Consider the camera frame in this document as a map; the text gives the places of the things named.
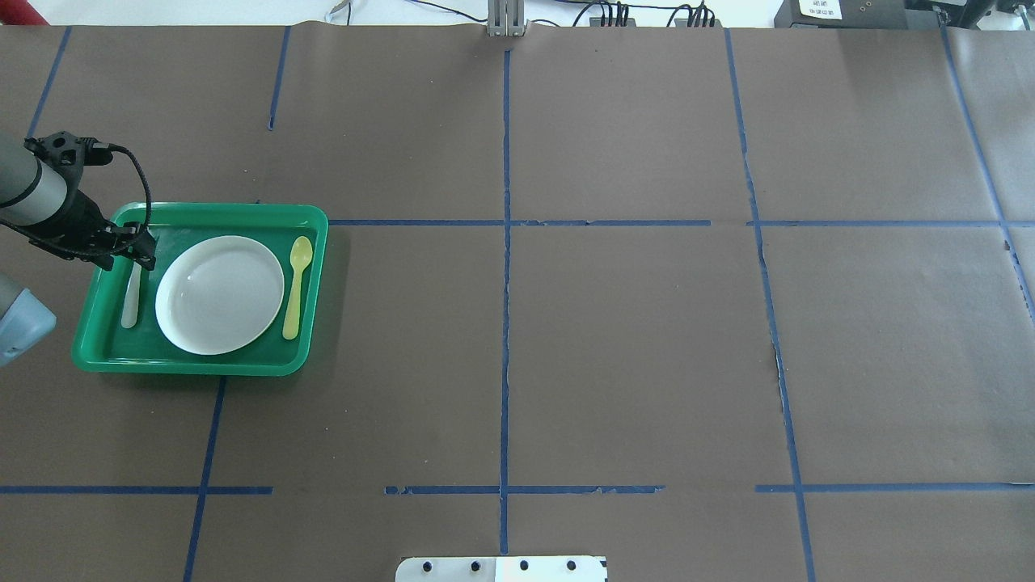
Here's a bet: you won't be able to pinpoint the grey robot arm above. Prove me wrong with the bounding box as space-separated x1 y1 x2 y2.
1 130 158 270

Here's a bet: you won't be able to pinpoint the pale green plastic fork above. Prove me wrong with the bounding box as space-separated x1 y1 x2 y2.
120 263 143 329

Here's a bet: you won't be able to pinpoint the grey metal bracket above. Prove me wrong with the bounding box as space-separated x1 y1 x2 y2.
487 0 528 38

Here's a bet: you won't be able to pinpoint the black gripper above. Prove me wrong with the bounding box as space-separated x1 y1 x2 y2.
23 132 158 272

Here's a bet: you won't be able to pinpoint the black device box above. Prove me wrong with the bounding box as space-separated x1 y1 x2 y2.
773 1 908 30

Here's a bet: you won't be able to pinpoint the white round plate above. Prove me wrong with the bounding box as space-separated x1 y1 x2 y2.
154 235 285 355

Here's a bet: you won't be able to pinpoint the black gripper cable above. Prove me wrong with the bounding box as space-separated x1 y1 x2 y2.
0 144 153 259

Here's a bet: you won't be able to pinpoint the green plastic tray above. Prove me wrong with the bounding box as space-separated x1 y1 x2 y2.
71 202 329 377

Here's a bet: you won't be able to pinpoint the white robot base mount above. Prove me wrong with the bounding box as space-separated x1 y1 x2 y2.
395 555 609 581

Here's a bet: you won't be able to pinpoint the yellow plastic spoon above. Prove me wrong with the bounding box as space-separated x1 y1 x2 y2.
280 236 314 340

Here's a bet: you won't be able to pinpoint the red object at corner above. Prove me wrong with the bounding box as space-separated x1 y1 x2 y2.
0 0 49 26

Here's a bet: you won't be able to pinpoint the black cable connectors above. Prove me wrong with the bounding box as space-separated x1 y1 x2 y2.
572 1 722 29

